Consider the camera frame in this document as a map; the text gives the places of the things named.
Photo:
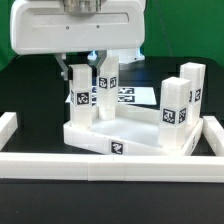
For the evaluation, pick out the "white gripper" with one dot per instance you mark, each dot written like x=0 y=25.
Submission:
x=65 y=26

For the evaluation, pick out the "white desk top tray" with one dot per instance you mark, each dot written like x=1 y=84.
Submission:
x=134 y=132

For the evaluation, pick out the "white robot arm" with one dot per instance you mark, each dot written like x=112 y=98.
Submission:
x=123 y=55

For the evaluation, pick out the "fiducial marker sheet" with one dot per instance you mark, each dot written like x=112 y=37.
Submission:
x=137 y=95

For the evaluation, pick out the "white U-shaped fence wall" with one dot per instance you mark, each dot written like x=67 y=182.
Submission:
x=103 y=167

